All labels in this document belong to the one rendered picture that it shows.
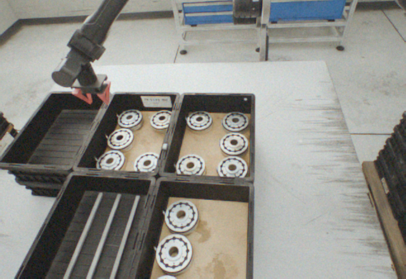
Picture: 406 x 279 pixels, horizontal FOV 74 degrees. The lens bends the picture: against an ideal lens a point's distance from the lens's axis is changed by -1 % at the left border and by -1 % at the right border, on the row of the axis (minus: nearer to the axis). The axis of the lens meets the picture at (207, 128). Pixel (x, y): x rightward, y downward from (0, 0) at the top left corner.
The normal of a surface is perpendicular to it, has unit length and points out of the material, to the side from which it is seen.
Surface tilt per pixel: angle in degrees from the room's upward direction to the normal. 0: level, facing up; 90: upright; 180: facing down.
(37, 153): 0
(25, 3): 90
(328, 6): 90
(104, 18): 88
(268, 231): 0
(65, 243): 0
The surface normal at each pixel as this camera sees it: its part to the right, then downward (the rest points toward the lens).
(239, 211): -0.09, -0.66
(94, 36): -0.06, 0.73
